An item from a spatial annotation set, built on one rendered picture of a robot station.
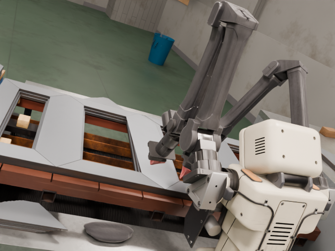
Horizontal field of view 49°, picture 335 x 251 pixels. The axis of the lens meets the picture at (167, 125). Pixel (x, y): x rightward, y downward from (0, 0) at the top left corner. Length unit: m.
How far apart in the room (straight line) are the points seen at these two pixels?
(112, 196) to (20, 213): 0.34
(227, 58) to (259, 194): 0.38
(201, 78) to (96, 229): 0.70
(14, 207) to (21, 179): 0.10
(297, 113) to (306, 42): 4.29
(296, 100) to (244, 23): 0.48
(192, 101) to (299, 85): 0.46
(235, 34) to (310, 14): 4.78
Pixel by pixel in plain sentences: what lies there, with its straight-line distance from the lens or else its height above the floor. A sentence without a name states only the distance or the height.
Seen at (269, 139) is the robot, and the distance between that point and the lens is 1.04.
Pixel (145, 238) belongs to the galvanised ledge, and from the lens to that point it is 1.55.
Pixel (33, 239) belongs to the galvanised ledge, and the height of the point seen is 0.68.
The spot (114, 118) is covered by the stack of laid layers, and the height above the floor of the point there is 0.83.
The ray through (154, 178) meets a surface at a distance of 1.58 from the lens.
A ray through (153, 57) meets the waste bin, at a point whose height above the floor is 0.11.
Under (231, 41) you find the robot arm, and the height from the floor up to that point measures 1.54.
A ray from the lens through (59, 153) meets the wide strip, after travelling 1.54.
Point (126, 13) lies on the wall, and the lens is 10.45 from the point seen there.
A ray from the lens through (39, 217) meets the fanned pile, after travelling 1.43.
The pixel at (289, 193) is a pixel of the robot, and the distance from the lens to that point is 1.07.
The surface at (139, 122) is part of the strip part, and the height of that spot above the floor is 0.86.
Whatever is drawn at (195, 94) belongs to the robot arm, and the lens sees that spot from 1.15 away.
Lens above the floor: 1.64
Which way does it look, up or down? 21 degrees down
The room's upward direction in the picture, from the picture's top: 22 degrees clockwise
